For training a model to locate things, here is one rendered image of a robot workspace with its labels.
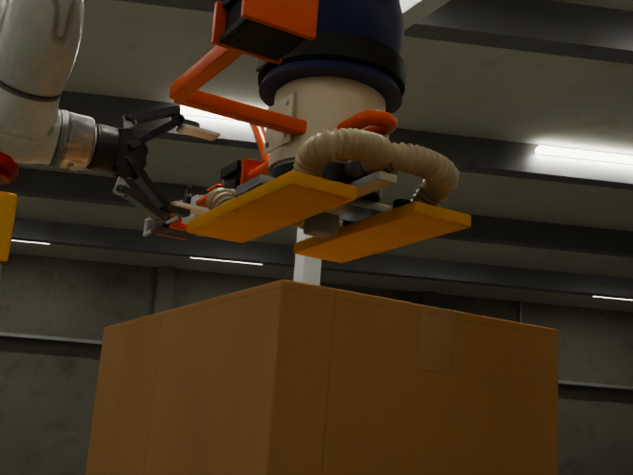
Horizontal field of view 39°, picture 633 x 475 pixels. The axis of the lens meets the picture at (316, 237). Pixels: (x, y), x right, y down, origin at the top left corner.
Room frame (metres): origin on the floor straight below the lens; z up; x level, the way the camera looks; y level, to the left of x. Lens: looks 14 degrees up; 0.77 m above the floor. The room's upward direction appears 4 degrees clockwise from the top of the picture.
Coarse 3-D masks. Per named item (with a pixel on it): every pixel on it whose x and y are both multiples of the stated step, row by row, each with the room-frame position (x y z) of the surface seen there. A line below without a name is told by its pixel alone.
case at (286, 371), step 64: (192, 320) 1.12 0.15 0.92; (256, 320) 0.96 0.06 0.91; (320, 320) 0.94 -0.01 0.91; (384, 320) 0.98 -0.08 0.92; (448, 320) 1.03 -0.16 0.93; (128, 384) 1.30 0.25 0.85; (192, 384) 1.10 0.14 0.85; (256, 384) 0.95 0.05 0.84; (320, 384) 0.94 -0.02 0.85; (384, 384) 0.98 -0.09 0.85; (448, 384) 1.03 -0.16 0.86; (512, 384) 1.08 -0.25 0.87; (128, 448) 1.27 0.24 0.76; (192, 448) 1.08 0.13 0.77; (256, 448) 0.94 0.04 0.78; (320, 448) 0.95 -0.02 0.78; (384, 448) 0.99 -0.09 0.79; (448, 448) 1.03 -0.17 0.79; (512, 448) 1.08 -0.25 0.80
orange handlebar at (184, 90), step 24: (216, 48) 0.97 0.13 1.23; (192, 72) 1.03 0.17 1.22; (216, 72) 1.01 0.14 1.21; (192, 96) 1.11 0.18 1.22; (216, 96) 1.13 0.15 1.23; (240, 120) 1.16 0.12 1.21; (264, 120) 1.16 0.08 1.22; (288, 120) 1.18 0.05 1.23; (360, 120) 1.14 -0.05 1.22; (384, 120) 1.14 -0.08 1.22; (264, 168) 1.39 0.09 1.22
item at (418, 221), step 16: (400, 208) 1.18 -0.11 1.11; (416, 208) 1.15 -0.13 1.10; (432, 208) 1.16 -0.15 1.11; (352, 224) 1.28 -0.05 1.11; (368, 224) 1.24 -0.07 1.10; (384, 224) 1.22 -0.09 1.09; (400, 224) 1.21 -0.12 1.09; (416, 224) 1.20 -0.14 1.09; (432, 224) 1.20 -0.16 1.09; (448, 224) 1.19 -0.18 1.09; (464, 224) 1.19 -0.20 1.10; (304, 240) 1.41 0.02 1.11; (320, 240) 1.36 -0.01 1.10; (336, 240) 1.33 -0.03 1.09; (352, 240) 1.32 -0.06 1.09; (368, 240) 1.31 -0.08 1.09; (384, 240) 1.31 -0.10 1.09; (400, 240) 1.30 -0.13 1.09; (416, 240) 1.29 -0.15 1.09; (320, 256) 1.45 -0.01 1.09; (336, 256) 1.44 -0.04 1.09; (352, 256) 1.43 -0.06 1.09
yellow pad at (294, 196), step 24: (264, 192) 1.12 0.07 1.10; (288, 192) 1.09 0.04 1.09; (312, 192) 1.09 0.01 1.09; (336, 192) 1.09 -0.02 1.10; (216, 216) 1.25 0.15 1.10; (240, 216) 1.23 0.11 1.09; (264, 216) 1.22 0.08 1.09; (288, 216) 1.21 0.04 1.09; (312, 216) 1.20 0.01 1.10; (240, 240) 1.38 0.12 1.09
